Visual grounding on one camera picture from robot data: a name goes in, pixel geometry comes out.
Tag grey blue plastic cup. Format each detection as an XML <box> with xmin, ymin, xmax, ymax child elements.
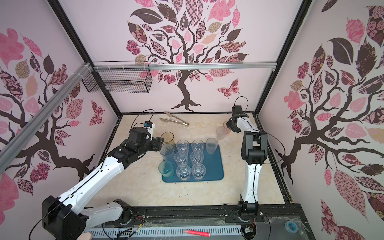
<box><xmin>160</xmin><ymin>143</ymin><xmax>175</xmax><ymax>163</ymax></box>

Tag amber yellow tall glass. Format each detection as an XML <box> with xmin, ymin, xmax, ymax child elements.
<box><xmin>161</xmin><ymin>132</ymin><xmax>175</xmax><ymax>145</ymax></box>

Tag green plastic cup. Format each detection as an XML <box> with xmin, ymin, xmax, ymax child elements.
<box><xmin>158</xmin><ymin>161</ymin><xmax>174</xmax><ymax>178</ymax></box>

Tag clear glass back tall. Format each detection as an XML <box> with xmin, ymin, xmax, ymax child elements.
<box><xmin>206</xmin><ymin>138</ymin><xmax>218</xmax><ymax>154</ymax></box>

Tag pink plastic cup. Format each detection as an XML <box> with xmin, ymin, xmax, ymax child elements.
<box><xmin>223</xmin><ymin>122</ymin><xmax>231</xmax><ymax>134</ymax></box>

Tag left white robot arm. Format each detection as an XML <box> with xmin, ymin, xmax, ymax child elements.
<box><xmin>42</xmin><ymin>121</ymin><xmax>164</xmax><ymax>240</ymax></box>

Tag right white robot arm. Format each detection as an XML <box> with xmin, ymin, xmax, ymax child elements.
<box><xmin>226</xmin><ymin>105</ymin><xmax>268</xmax><ymax>215</ymax></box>

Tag teal rectangular tray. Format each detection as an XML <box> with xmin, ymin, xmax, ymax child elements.
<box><xmin>160</xmin><ymin>145</ymin><xmax>224</xmax><ymax>183</ymax></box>

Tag metal serving tongs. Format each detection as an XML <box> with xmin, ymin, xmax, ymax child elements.
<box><xmin>160</xmin><ymin>111</ymin><xmax>190</xmax><ymax>127</ymax></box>

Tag beige round sponge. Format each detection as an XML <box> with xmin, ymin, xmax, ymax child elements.
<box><xmin>77</xmin><ymin>233</ymin><xmax>93</xmax><ymax>240</ymax></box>

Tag pink marker pen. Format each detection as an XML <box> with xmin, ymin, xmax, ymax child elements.
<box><xmin>183</xmin><ymin>230</ymin><xmax>211</xmax><ymax>238</ymax></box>

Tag blue tape roll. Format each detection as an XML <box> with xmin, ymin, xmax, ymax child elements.
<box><xmin>285</xmin><ymin>221</ymin><xmax>298</xmax><ymax>234</ymax></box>

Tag black wire mesh basket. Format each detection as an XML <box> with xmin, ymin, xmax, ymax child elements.
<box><xmin>82</xmin><ymin>60</ymin><xmax>153</xmax><ymax>94</ymax></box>

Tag white slotted cable duct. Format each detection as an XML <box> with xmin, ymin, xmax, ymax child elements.
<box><xmin>86</xmin><ymin>226</ymin><xmax>244</xmax><ymax>240</ymax></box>

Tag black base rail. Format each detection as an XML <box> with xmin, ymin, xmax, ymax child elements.
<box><xmin>88</xmin><ymin>204</ymin><xmax>315</xmax><ymax>240</ymax></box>

